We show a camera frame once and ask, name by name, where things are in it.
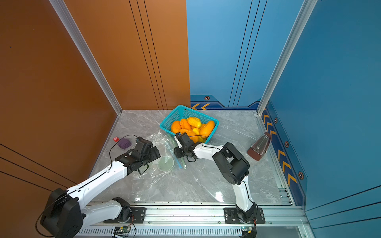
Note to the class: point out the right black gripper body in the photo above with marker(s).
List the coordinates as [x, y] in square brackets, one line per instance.
[180, 152]

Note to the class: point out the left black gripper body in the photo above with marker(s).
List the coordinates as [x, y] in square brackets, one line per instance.
[153, 154]

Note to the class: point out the clear green-zip bag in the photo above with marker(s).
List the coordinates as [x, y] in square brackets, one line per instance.
[168, 163]

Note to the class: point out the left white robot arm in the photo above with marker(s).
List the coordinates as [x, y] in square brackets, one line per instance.
[68, 211]

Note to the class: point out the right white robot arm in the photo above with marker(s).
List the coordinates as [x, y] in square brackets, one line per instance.
[232, 165]

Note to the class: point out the yellow top mango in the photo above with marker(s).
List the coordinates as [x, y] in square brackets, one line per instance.
[194, 122]

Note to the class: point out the purple block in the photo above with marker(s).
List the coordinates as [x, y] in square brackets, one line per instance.
[124, 143]

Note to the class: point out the teal plastic basket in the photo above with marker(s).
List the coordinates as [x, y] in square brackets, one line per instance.
[177, 120]

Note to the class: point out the dark red metronome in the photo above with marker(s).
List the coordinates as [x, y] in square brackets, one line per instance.
[260, 147]

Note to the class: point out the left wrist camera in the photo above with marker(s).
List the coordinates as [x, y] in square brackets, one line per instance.
[143, 146]

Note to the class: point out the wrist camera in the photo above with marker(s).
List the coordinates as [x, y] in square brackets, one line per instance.
[143, 146]
[183, 138]

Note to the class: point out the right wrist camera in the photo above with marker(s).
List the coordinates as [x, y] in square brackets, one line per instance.
[183, 138]

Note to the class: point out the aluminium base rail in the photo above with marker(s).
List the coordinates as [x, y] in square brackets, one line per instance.
[203, 220]

